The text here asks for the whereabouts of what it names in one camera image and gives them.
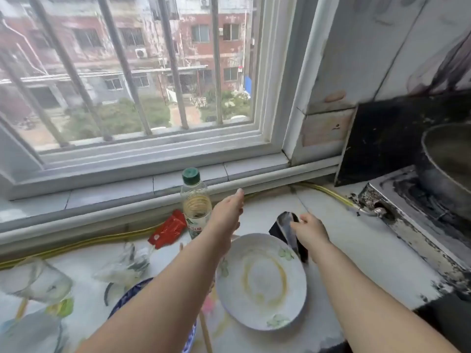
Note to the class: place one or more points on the white plate green leaves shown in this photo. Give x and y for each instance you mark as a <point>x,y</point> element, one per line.
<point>257,286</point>

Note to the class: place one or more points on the person's left forearm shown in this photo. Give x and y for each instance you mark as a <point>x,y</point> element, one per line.
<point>158,305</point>

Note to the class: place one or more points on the person's right hand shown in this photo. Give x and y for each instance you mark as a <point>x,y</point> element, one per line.
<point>312,233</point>

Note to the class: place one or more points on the person's left hand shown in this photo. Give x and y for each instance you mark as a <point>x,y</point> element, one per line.
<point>224,220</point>

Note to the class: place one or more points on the white window frame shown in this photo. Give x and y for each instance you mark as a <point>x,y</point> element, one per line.
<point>165,150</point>

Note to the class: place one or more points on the blue patterned bowl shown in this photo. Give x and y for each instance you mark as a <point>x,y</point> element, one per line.
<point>128,294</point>

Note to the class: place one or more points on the steel gas stove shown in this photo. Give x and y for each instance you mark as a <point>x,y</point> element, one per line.
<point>423,231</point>

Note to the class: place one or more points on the dark metal wok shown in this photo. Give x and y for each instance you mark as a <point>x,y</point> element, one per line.
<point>449,161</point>

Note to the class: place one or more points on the black wrapper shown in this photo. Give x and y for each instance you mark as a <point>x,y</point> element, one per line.
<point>287,227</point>

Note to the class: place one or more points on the long white horizontal pipe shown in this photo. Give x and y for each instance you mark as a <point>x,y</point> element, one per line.
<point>110,216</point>

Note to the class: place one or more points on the clear drinking glass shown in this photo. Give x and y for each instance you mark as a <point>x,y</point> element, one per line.
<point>36,281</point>

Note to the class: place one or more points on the person's right forearm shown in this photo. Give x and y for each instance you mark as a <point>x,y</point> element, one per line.
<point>360,301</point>

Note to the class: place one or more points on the red snack wrapper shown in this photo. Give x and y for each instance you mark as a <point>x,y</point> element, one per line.
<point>167,229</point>

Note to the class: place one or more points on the clear bottle green cap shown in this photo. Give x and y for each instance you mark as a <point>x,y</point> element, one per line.
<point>197,205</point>

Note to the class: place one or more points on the grey window security bars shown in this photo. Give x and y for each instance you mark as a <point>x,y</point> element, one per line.
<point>121,58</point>

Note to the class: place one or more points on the bundle of wooden chopsticks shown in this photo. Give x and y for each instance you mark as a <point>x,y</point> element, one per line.
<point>205,332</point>
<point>21,308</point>

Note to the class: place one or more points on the black splash board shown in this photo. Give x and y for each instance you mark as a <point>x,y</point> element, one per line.
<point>386,139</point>

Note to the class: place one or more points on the red brick apartment building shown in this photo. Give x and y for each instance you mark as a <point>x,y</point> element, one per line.
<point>187,22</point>

